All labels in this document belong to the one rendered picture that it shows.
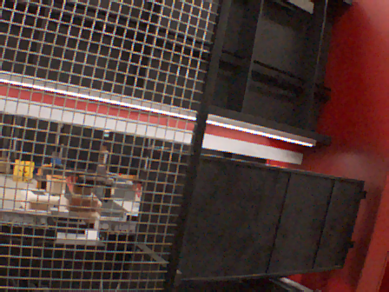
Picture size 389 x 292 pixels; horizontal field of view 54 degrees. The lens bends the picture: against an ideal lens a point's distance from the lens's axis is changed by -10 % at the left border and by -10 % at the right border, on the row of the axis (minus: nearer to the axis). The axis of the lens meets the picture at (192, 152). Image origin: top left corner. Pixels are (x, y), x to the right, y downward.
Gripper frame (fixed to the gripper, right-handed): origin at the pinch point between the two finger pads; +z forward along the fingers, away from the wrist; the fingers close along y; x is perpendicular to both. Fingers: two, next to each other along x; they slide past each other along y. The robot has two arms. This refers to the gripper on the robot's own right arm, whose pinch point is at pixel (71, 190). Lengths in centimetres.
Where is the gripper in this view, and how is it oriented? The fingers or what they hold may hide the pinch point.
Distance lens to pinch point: 212.3
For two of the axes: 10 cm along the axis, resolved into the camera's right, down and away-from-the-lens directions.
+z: 1.0, 9.5, -3.1
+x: -6.2, 3.0, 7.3
